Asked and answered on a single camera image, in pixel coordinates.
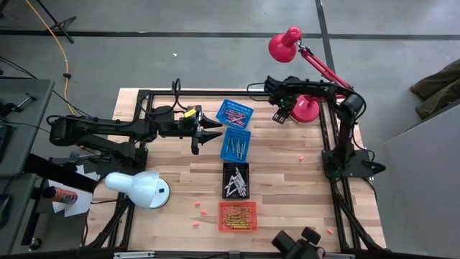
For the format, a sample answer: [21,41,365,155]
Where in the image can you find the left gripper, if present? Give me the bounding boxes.
[157,104,224,156]

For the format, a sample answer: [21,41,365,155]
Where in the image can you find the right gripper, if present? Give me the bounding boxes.
[263,74,301,126]

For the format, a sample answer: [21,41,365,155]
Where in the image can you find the blue plastic basket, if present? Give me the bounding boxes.
[215,99,254,130]
[219,127,252,164]

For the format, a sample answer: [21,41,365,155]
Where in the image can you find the red desk lamp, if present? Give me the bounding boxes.
[267,25,357,124]

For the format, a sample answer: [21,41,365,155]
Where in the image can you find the black plastic basket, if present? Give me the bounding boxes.
[221,161,251,200]

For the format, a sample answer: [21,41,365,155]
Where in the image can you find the white desk lamp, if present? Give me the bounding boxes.
[103,168,171,209]

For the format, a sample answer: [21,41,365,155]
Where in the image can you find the orange plastic basket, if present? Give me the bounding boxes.
[218,201,259,233]

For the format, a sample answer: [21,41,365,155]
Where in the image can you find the white paper sheets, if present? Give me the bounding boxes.
[48,164,93,219]

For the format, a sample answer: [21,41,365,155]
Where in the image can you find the orange bottle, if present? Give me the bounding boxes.
[42,186,79,205]

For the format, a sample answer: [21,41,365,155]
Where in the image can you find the person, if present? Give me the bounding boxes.
[410,59,460,120]

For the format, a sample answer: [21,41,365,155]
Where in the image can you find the black flat bar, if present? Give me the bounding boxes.
[23,153,100,194]

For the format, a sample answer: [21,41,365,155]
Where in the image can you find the black tripod stand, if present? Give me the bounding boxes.
[34,0,77,45]

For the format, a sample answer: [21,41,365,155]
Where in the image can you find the grey side table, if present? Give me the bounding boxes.
[0,78,55,178]

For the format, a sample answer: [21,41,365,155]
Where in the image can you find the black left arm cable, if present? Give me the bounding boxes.
[138,78,190,118]

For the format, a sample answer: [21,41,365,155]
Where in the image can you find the black camera device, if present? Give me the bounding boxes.
[271,226,326,259]

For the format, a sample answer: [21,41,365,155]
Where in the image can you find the yellow extension cable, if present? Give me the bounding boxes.
[24,0,91,119]

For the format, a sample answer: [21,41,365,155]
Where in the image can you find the metal clamp handle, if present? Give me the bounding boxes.
[14,92,37,111]

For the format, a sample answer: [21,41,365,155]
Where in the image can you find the black floor cable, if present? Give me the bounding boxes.
[0,56,83,116]

